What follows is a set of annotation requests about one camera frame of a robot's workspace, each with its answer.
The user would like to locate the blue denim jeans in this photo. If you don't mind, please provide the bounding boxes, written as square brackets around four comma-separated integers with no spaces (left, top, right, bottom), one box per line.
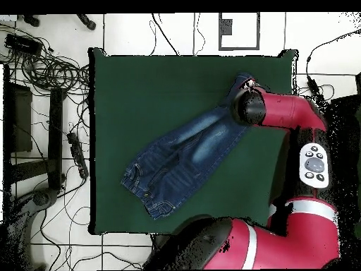
[120,72,256,220]

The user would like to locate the black power adapter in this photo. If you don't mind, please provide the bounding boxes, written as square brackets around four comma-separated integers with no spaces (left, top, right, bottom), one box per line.
[306,75,322,95]

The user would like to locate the black cabinet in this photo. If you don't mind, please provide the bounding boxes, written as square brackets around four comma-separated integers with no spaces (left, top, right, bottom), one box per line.
[328,84,361,147]

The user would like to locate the dark green table cloth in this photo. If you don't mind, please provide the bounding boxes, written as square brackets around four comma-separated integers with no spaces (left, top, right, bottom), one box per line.
[87,47,299,236]

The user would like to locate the black stand foot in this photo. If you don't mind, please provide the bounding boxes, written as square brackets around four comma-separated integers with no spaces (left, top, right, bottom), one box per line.
[22,13,40,28]
[76,13,97,30]

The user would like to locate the black power strip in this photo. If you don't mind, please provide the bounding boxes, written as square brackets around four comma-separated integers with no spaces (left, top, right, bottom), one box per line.
[66,131,89,179]

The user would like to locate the black electronics box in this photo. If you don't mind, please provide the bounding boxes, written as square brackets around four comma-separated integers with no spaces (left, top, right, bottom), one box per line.
[4,33,44,56]

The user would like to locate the grey chair base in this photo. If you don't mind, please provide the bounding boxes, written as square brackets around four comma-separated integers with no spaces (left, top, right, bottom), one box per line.
[4,188,61,270]

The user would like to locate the grey square frame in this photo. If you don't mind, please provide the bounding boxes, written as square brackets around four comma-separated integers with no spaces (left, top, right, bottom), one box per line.
[218,12,261,52]

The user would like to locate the black frame stand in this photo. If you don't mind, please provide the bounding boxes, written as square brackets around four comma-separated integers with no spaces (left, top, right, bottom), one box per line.
[2,64,67,195]

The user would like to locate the black cable tangle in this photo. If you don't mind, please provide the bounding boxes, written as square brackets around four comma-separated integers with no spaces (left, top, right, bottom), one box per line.
[0,24,91,95]

